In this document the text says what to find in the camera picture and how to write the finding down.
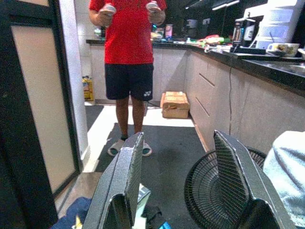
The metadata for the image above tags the white hand controller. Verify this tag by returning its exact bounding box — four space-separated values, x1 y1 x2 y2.
99 4 117 17
145 0 163 13

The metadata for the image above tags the black floor fan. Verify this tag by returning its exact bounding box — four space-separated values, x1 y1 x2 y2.
183 146 267 229

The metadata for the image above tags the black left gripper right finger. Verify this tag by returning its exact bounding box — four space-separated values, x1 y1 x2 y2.
213 130 296 229

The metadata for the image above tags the flower print mug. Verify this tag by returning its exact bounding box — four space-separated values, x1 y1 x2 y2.
266 42 301 58

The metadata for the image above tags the dark blue garment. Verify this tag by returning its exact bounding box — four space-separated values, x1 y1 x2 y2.
50 196 93 229

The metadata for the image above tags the white countertop appliance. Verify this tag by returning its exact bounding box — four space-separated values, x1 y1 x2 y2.
243 0 305 50

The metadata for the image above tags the person in red shirt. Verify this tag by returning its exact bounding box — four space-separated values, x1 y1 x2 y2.
88 0 167 144

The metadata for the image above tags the black garment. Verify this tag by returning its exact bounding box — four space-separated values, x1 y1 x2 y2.
141 205 164 229

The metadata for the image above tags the black framed door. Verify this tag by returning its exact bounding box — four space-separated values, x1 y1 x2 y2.
0 0 83 229

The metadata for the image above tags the brown cardboard box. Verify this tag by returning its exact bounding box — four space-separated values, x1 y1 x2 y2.
160 91 191 119

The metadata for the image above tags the beige cabinet with black counter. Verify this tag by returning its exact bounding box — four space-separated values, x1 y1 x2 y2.
85 39 305 163

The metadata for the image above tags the grey slipper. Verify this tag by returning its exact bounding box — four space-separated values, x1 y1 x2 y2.
142 140 153 157
107 139 126 157

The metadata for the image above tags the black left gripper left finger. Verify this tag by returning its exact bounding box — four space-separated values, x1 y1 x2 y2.
82 132 145 229

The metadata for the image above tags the large dark floor mat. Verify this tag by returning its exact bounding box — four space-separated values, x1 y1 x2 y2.
94 123 208 229

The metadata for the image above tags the yellow bag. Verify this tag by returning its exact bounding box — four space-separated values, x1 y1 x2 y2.
81 75 95 102

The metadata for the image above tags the light blue shirt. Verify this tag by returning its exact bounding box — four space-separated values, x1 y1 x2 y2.
263 130 305 228

